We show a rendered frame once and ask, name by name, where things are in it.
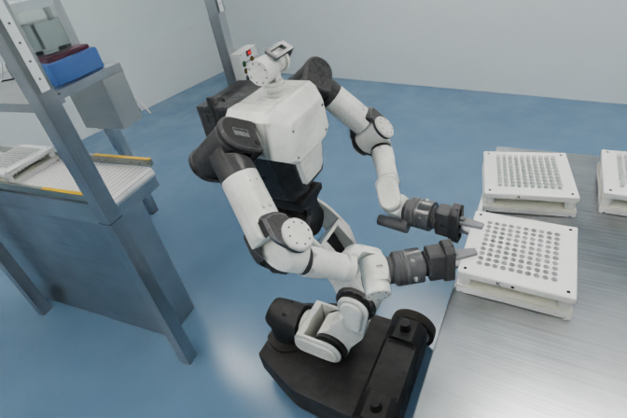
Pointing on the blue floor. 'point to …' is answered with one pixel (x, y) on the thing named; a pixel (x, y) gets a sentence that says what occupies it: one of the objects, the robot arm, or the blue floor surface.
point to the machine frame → (59, 126)
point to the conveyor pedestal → (91, 264)
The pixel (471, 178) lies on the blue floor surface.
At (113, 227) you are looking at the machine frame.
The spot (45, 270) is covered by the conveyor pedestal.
